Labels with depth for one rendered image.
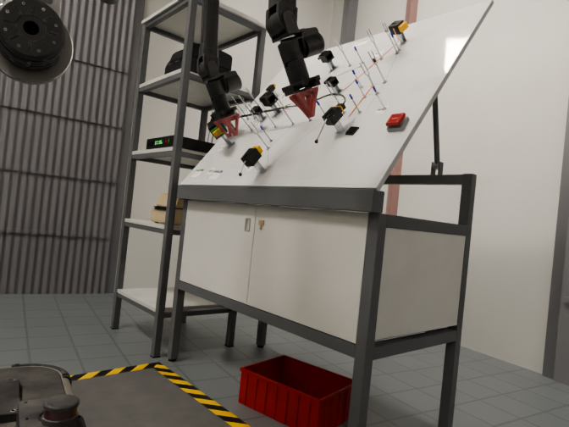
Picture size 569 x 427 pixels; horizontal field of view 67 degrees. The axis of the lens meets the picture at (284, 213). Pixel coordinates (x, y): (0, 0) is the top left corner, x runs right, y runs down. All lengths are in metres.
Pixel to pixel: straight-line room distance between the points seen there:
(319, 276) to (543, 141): 2.04
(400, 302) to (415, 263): 0.14
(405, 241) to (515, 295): 1.78
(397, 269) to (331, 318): 0.26
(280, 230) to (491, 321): 1.97
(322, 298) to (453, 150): 2.26
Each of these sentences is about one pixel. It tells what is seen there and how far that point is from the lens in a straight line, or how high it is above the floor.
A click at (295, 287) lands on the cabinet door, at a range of 1.54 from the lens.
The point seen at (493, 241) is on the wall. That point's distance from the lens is 3.21.
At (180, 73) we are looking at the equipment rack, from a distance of 2.36.
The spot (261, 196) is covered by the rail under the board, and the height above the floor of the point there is 0.83.
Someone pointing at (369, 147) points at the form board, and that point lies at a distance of 1.46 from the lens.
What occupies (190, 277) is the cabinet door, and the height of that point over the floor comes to 0.43.
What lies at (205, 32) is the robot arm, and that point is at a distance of 1.67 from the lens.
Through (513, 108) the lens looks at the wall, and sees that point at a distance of 3.31.
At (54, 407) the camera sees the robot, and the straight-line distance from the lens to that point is 1.08.
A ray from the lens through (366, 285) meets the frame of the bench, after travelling 1.33.
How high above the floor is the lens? 0.75
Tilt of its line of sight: 1 degrees up
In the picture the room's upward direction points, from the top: 6 degrees clockwise
